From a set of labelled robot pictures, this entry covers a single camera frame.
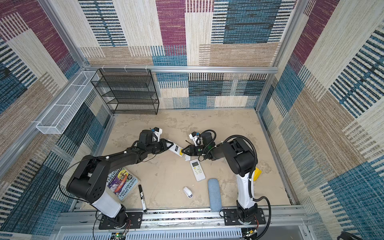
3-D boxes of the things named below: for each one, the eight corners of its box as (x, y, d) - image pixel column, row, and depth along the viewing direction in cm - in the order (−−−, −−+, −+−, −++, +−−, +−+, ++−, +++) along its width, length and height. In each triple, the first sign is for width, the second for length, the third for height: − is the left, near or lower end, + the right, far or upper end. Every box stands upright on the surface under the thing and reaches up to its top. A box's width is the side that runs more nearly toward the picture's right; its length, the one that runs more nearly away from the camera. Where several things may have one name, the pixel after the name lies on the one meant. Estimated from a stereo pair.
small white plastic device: (189, 200, 80) (189, 198, 78) (182, 190, 83) (182, 188, 81) (193, 196, 82) (193, 194, 79) (187, 187, 85) (187, 185, 82)
